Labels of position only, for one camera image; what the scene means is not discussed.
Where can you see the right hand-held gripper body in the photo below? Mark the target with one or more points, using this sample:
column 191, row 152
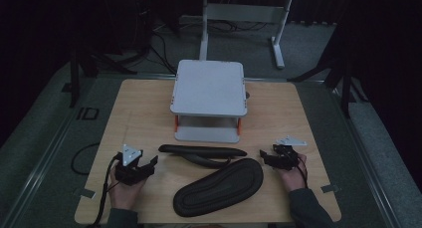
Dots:
column 285, row 158

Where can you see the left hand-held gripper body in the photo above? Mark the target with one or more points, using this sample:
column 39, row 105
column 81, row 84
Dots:
column 131, row 170

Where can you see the white two-tier shoe rack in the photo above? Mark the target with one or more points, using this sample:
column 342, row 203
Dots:
column 209, row 88

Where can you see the person's right hand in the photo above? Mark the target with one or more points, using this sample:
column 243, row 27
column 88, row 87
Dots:
column 292, row 178

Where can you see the person's left hand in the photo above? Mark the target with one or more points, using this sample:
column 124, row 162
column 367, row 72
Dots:
column 124, row 194

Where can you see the grey tape strip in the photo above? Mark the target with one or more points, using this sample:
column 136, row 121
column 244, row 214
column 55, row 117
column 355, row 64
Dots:
column 330, row 188
column 87, row 193

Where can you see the black metal stand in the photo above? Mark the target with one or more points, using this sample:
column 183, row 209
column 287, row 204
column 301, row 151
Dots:
column 345, row 88
column 74, row 78

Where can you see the white metal stand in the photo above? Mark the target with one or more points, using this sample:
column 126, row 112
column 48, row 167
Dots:
column 244, row 13

